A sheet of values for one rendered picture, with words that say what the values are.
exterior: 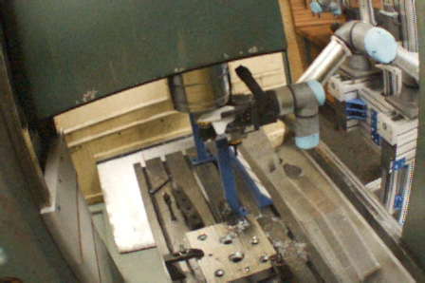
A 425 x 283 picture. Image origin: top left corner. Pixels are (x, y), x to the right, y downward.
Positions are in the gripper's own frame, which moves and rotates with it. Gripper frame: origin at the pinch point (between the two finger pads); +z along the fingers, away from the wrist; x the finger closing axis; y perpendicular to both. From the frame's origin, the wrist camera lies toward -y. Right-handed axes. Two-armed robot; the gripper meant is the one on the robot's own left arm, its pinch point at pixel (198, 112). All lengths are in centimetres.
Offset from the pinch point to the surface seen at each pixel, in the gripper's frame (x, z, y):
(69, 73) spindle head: -12.5, 29.3, -23.4
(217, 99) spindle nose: -7.7, -3.4, -5.5
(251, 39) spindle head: -12.5, -12.1, -20.2
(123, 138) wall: 101, 22, 49
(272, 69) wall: 100, -59, 31
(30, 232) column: -34, 47, 0
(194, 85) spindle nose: -7.7, 1.3, -10.0
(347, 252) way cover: -6, -48, 70
